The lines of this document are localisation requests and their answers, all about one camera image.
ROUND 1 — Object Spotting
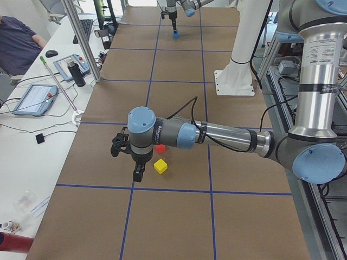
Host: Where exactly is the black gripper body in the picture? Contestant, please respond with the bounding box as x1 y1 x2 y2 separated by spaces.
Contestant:
131 151 153 164
168 11 177 20

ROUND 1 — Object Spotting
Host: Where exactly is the red block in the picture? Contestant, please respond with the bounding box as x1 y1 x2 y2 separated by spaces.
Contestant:
155 145 166 153

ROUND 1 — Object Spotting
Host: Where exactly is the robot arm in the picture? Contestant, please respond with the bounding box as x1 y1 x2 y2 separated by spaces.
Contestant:
160 0 213 36
126 1 346 184

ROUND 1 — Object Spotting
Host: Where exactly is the yellow block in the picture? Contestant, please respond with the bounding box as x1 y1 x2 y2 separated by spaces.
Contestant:
153 159 168 174

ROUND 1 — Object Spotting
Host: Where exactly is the white hook clamp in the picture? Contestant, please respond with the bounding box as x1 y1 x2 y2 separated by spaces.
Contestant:
71 109 84 126

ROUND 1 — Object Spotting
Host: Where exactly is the black keyboard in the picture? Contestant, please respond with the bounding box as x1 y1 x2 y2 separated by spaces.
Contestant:
80 19 93 42

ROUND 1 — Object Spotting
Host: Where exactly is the small black square pad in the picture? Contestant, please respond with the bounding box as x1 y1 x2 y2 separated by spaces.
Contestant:
35 133 45 144

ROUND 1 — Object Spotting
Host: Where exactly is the black water bottle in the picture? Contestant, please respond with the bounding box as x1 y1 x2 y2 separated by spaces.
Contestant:
66 58 86 87

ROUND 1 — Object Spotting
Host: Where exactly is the clear plastic bag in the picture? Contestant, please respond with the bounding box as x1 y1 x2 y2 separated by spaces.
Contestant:
13 191 37 215

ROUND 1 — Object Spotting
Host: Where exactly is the near teach pendant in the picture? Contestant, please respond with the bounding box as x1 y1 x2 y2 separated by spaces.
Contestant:
12 84 58 116

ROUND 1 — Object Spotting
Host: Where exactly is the teach pendant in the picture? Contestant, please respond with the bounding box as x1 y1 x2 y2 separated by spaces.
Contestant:
12 84 58 116
53 54 90 82

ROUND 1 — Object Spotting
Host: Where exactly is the far teach pendant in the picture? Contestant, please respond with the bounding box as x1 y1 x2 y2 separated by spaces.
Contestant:
53 54 90 82

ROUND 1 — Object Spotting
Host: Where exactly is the black computer mouse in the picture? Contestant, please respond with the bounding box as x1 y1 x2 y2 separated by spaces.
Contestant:
45 50 59 58

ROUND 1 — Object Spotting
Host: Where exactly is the long pink rod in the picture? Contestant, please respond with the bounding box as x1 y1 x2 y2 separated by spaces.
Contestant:
39 56 78 113

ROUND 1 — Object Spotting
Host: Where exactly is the red cylinder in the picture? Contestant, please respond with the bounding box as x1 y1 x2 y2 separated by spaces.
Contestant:
1 232 34 254

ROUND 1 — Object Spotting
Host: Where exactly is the seated person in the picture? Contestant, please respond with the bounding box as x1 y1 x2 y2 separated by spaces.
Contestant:
1 16 47 76

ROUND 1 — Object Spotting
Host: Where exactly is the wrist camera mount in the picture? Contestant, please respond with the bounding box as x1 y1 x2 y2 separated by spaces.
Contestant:
110 127 132 157
160 8 169 20

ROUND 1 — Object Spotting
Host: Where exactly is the black camera cable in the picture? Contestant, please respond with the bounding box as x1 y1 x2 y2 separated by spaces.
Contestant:
165 96 299 152

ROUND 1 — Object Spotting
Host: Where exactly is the white pedestal column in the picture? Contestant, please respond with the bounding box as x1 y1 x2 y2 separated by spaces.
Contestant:
214 0 272 96

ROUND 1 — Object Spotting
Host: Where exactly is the aluminium frame post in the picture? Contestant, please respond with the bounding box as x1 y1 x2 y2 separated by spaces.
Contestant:
61 0 101 83

